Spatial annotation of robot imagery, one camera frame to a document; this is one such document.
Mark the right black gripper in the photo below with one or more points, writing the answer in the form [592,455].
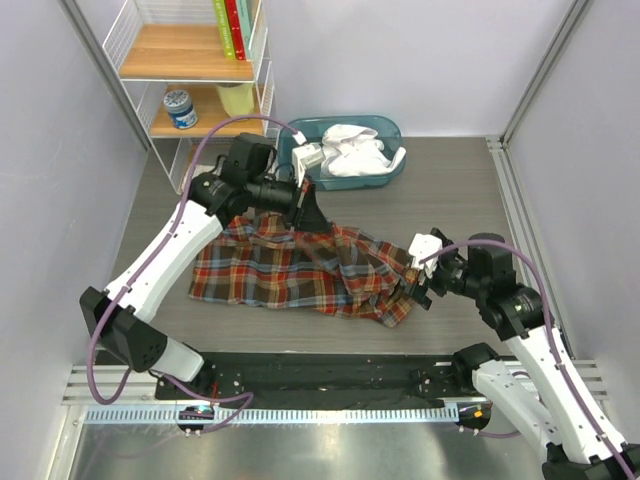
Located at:
[419,293]

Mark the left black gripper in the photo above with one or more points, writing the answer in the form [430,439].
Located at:
[308,216]

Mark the plaid flannel long sleeve shirt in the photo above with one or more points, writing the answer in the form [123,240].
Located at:
[258,262]

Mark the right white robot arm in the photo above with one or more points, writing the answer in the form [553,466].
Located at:
[561,419]

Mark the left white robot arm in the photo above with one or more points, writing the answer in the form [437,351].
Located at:
[119,316]

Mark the white long sleeve shirt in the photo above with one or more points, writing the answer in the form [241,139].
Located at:
[356,151]

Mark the teal plastic basin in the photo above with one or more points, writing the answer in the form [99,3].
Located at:
[388,131]

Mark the yellow plastic container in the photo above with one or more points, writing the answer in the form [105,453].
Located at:
[237,99]

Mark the blue white jar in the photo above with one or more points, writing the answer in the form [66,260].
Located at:
[179,106]

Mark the red book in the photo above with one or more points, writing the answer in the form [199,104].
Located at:
[235,27]

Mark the teal book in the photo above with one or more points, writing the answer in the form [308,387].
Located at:
[245,15]

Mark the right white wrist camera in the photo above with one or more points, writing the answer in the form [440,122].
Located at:
[422,250]

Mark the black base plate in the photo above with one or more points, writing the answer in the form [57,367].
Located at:
[341,381]

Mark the white slotted cable duct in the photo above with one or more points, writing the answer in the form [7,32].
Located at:
[184,414]

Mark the white wire wooden shelf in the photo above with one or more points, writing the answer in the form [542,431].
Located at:
[157,46]

